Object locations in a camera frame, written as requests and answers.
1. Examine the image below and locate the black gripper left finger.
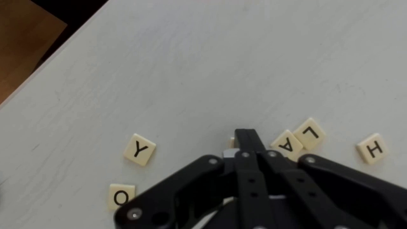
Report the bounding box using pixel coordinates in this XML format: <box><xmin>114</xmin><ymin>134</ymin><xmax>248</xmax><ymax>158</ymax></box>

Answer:
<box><xmin>113</xmin><ymin>127</ymin><xmax>277</xmax><ymax>229</ymax></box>

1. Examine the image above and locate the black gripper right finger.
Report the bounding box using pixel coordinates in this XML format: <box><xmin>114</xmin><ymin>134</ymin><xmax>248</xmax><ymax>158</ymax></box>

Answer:
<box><xmin>258</xmin><ymin>148</ymin><xmax>407</xmax><ymax>229</ymax></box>

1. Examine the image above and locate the cream letter H tile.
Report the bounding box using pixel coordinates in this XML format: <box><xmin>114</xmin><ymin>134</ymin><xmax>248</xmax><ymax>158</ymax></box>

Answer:
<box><xmin>354</xmin><ymin>132</ymin><xmax>389</xmax><ymax>165</ymax></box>

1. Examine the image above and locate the cream letter O tile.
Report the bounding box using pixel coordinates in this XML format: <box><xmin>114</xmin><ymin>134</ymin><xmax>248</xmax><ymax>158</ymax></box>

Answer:
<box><xmin>106</xmin><ymin>182</ymin><xmax>137</xmax><ymax>212</ymax></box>

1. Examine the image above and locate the cream letter Y tile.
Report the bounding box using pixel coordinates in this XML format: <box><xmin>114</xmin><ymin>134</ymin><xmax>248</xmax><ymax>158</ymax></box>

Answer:
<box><xmin>122</xmin><ymin>132</ymin><xmax>157</xmax><ymax>168</ymax></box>

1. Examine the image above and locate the cream letter L tile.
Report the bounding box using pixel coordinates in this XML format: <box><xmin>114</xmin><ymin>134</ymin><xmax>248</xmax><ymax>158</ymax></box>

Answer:
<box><xmin>292</xmin><ymin>116</ymin><xmax>328</xmax><ymax>151</ymax></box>

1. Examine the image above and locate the cream letter A tile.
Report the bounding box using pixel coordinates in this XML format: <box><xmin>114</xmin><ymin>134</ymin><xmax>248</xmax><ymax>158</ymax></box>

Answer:
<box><xmin>269</xmin><ymin>128</ymin><xmax>305</xmax><ymax>163</ymax></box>

